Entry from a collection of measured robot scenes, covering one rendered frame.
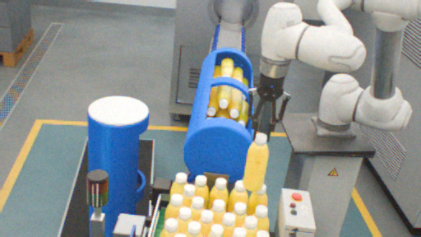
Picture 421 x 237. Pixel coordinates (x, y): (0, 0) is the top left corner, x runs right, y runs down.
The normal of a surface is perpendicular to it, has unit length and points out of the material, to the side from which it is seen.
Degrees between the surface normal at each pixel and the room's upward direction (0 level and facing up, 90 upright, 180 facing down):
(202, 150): 90
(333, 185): 90
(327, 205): 90
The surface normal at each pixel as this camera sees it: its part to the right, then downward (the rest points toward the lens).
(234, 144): -0.07, 0.48
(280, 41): -0.47, 0.38
